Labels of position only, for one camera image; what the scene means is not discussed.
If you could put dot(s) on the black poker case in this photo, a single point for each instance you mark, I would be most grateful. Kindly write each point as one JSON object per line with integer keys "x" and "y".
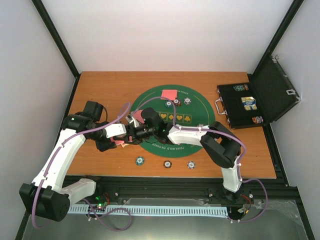
{"x": 273, "y": 91}

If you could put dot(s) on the chips row in case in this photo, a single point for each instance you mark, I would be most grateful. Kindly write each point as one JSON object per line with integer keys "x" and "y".
{"x": 241, "y": 87}

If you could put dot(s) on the red backed card deck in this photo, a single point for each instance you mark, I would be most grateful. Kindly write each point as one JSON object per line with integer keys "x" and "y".
{"x": 118, "y": 142}

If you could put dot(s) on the red white chips in case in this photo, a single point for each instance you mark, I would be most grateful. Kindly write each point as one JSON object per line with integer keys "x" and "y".
{"x": 258, "y": 120}

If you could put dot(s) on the blue white chip stack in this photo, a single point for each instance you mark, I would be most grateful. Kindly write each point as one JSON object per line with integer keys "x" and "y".
{"x": 191, "y": 164}

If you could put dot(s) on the red card top seat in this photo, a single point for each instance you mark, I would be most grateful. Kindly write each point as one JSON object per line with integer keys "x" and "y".
{"x": 170, "y": 94}

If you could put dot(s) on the brown 100 chip stack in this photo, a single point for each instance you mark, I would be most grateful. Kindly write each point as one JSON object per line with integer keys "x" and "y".
{"x": 167, "y": 164}

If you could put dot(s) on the green blue 50 chip stack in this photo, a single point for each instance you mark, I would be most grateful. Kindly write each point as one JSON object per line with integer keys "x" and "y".
{"x": 139, "y": 161}

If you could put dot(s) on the silver case handle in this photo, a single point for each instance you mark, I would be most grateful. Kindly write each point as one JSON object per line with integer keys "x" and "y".
{"x": 219, "y": 106}

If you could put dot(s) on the brown 100 chip top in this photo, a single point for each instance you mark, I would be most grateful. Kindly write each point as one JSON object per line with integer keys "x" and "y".
{"x": 177, "y": 102}

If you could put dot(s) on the green 50 chip top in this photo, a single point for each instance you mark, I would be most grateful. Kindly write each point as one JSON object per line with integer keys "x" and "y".
{"x": 168, "y": 104}

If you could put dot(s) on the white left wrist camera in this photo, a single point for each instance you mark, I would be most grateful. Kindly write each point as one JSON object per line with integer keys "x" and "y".
{"x": 116, "y": 129}

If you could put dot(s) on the red card seat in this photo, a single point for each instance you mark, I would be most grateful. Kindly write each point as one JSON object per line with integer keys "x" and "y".
{"x": 170, "y": 94}
{"x": 138, "y": 116}

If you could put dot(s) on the round green poker mat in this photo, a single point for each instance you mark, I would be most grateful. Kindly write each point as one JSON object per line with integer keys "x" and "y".
{"x": 199, "y": 111}

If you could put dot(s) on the black aluminium frame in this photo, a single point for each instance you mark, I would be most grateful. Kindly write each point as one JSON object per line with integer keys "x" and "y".
{"x": 174, "y": 188}

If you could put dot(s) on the blue gold card deck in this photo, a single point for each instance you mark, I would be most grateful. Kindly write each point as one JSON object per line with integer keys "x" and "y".
{"x": 249, "y": 103}

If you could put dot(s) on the light blue cable duct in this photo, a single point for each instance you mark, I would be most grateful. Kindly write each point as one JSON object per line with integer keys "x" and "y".
{"x": 154, "y": 211}

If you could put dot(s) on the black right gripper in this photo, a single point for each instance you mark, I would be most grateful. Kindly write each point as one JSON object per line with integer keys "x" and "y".
{"x": 134, "y": 140}

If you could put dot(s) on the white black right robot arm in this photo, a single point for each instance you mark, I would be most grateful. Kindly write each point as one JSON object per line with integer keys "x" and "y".
{"x": 223, "y": 147}

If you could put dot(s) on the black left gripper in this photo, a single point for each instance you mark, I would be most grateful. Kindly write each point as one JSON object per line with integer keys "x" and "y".
{"x": 104, "y": 146}

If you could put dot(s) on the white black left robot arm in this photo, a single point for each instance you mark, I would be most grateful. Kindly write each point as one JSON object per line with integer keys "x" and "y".
{"x": 45, "y": 196}

